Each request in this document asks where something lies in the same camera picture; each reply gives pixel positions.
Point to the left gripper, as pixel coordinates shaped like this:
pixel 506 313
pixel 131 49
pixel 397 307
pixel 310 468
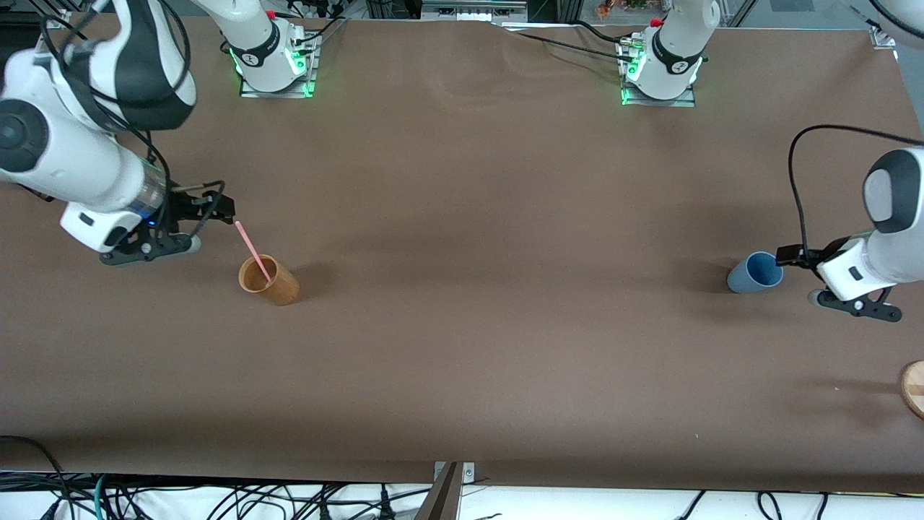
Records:
pixel 814 258

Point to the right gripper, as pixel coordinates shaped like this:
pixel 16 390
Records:
pixel 186 209

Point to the blue cup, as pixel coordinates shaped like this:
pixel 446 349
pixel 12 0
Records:
pixel 754 273

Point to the pink straw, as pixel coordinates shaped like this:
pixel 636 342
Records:
pixel 253 249

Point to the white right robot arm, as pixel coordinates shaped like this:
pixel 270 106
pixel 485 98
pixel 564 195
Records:
pixel 65 155

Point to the brown bamboo cup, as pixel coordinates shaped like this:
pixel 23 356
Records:
pixel 278 285

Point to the round wooden disc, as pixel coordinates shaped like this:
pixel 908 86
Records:
pixel 915 390

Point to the dark table support beam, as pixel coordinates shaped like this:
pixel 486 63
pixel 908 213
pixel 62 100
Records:
pixel 440 498

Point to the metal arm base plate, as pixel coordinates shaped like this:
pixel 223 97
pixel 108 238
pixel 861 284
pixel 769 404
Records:
pixel 682 99
pixel 307 76

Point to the aluminium frame rail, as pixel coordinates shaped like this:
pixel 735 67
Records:
pixel 473 9

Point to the metal table edge bracket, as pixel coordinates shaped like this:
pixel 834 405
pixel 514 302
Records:
pixel 468 472

